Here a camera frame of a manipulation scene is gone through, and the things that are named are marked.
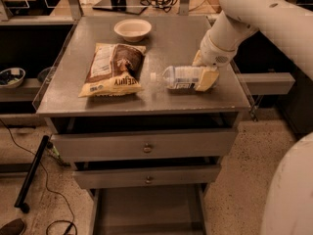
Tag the black bar on floor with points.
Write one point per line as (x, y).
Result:
(20, 201)

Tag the brown yellow chip bag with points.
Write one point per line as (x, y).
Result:
(113, 70)

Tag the white bowl with items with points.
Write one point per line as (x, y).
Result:
(12, 77)

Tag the middle grey drawer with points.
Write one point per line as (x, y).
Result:
(148, 176)

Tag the bottom open grey drawer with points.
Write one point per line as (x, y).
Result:
(154, 210)

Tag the grey side shelf beam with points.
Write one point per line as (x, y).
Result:
(271, 83)

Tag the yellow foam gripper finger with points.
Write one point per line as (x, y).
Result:
(197, 61)
(208, 77)

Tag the white paper bowl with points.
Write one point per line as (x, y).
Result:
(133, 30)

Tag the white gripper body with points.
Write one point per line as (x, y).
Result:
(213, 56)

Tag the dark shoe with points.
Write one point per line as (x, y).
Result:
(14, 227)

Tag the clear plastic water bottle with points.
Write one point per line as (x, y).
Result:
(178, 78)

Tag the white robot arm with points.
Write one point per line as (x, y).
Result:
(289, 204)

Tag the grey drawer cabinet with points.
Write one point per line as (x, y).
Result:
(172, 42)

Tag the dark bowl on shelf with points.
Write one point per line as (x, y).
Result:
(44, 74)

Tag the top grey drawer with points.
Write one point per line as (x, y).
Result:
(138, 145)

